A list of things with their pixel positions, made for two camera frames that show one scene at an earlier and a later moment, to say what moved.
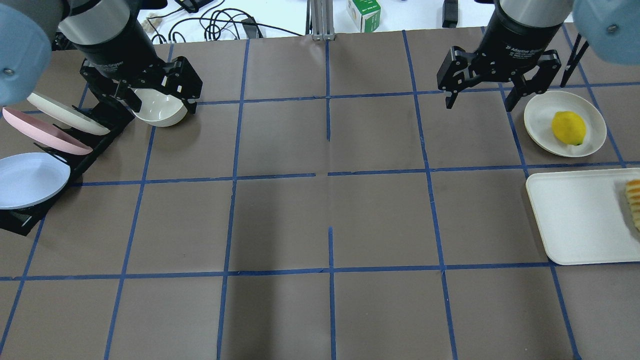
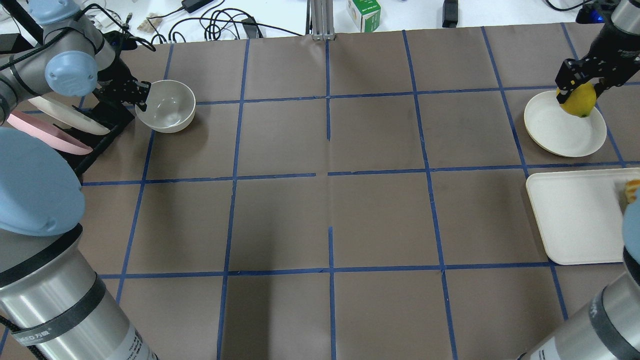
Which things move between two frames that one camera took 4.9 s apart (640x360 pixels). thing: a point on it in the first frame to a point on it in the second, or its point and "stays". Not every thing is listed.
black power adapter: [193, 6] stays
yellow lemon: [569, 127] to [582, 102]
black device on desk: [450, 13] stays
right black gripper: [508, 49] to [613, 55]
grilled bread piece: [632, 188] stays
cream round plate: [538, 120] stays
